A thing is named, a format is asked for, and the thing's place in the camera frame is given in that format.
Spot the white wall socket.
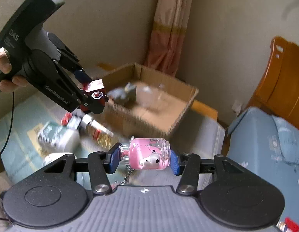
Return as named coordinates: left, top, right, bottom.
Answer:
left=232, top=100, right=243, bottom=114

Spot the wooden bedside table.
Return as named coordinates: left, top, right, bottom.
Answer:
left=191, top=100, right=218, bottom=120

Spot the red toy train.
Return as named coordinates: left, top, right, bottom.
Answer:
left=80, top=79, right=108, bottom=114

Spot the blue floral bedding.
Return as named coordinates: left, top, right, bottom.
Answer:
left=227, top=107, right=299, bottom=224

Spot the wooden headboard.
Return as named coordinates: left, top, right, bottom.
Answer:
left=246, top=36, right=299, bottom=130

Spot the brown cardboard box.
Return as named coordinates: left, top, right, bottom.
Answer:
left=97, top=63, right=199, bottom=139

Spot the white green-labelled bottle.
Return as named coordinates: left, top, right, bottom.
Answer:
left=37, top=122, right=80, bottom=154

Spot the grey toy figure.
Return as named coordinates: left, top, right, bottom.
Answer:
left=107, top=82, right=137, bottom=106

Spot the clear golden capsule bottle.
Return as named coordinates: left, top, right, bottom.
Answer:
left=80, top=114, right=119, bottom=150

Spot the clear container red label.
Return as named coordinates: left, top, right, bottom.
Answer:
left=42, top=153, right=63, bottom=166

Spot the clear plastic ball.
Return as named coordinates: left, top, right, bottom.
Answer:
left=136, top=83, right=168, bottom=112

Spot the pink pig keychain bottle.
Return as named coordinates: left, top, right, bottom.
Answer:
left=119, top=138, right=171, bottom=185

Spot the person's hand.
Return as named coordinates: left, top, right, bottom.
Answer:
left=0, top=47, right=29, bottom=93

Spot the pink orange curtain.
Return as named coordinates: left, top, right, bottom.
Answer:
left=144, top=0, right=192, bottom=76

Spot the black cable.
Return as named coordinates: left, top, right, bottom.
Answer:
left=0, top=90, right=15, bottom=161

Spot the grey blue towel mat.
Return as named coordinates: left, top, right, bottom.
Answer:
left=0, top=65, right=226, bottom=194

